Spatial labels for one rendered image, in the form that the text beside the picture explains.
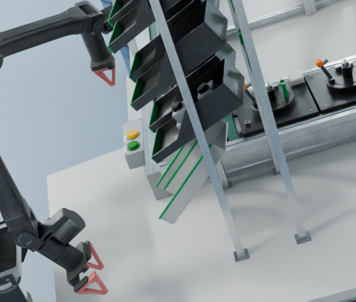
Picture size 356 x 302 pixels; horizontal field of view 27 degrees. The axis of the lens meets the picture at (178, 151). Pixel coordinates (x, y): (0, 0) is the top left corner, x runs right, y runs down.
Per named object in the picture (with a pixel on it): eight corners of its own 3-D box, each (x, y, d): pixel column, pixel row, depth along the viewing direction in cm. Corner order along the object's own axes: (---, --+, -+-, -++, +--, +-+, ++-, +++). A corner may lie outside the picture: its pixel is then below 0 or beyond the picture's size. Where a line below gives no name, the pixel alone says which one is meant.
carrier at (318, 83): (322, 116, 228) (314, 81, 221) (304, 80, 248) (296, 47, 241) (400, 93, 225) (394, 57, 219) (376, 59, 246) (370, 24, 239)
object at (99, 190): (65, 370, 191) (60, 362, 189) (49, 182, 267) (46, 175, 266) (323, 274, 191) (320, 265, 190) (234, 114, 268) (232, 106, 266)
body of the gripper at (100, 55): (113, 51, 224) (104, 29, 220) (113, 66, 216) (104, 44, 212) (93, 58, 225) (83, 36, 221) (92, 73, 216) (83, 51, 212)
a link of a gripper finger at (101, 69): (123, 74, 228) (112, 48, 223) (123, 85, 222) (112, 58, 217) (102, 81, 229) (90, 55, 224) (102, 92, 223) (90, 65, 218)
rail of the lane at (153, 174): (156, 200, 233) (145, 173, 228) (144, 73, 309) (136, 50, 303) (173, 195, 233) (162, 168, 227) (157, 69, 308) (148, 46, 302)
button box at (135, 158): (129, 170, 245) (123, 155, 241) (128, 136, 262) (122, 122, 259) (150, 164, 244) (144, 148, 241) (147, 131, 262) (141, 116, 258)
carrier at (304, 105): (244, 139, 230) (234, 105, 223) (233, 102, 250) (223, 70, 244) (320, 116, 228) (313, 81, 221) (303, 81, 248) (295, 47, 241)
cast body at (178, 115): (184, 135, 189) (165, 116, 186) (185, 125, 192) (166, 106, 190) (209, 117, 185) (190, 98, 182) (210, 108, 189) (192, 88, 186)
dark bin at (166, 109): (154, 133, 202) (135, 115, 199) (159, 108, 213) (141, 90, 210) (234, 75, 190) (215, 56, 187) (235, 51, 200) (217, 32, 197)
